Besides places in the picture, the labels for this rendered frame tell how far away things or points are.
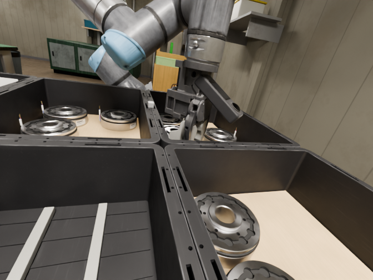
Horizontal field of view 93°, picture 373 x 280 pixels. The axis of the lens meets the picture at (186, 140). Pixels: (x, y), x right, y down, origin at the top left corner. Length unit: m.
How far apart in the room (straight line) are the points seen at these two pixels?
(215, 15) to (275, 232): 0.37
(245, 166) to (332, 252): 0.18
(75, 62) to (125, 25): 5.79
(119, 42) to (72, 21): 8.09
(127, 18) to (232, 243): 0.40
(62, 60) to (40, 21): 2.83
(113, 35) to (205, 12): 0.16
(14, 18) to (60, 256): 9.17
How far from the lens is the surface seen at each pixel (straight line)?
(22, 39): 9.26
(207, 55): 0.36
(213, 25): 0.36
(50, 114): 0.59
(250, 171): 0.36
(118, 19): 0.41
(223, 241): 0.26
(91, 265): 0.25
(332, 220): 0.42
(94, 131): 0.55
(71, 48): 6.16
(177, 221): 0.17
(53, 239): 0.30
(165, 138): 0.29
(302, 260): 0.34
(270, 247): 0.33
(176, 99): 0.38
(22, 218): 0.34
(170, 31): 0.42
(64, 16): 8.57
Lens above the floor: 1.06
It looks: 25 degrees down
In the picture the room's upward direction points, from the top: 11 degrees clockwise
